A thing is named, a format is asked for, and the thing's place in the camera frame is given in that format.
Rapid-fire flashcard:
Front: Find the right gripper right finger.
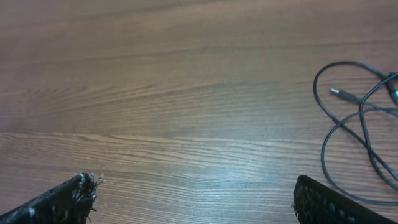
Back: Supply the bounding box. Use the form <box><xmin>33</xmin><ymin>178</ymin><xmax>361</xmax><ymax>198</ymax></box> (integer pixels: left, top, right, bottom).
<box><xmin>292</xmin><ymin>175</ymin><xmax>397</xmax><ymax>224</ymax></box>

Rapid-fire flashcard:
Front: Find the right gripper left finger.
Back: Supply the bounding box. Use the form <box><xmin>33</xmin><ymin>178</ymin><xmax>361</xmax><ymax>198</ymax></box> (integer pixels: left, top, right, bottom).
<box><xmin>1</xmin><ymin>173</ymin><xmax>103</xmax><ymax>224</ymax></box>

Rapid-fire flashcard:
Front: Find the black USB cable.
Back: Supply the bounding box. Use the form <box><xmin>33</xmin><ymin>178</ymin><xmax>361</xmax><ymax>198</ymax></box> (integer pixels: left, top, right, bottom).
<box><xmin>320</xmin><ymin>72</ymin><xmax>398</xmax><ymax>207</ymax></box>
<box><xmin>312</xmin><ymin>60</ymin><xmax>398</xmax><ymax>191</ymax></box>

